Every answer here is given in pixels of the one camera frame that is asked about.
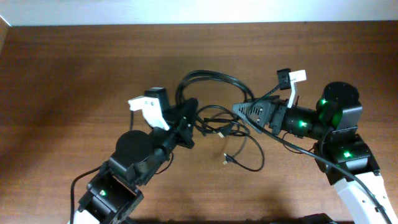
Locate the black cable bundle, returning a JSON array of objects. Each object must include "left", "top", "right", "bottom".
[{"left": 175, "top": 69, "right": 266, "bottom": 172}]

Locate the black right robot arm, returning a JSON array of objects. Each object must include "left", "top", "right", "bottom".
[{"left": 233, "top": 82, "right": 397, "bottom": 223}]

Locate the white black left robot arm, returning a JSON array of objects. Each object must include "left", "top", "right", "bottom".
[{"left": 70, "top": 98, "right": 198, "bottom": 223}]

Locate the black right camera cable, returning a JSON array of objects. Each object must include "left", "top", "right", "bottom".
[{"left": 245, "top": 79, "right": 394, "bottom": 224}]

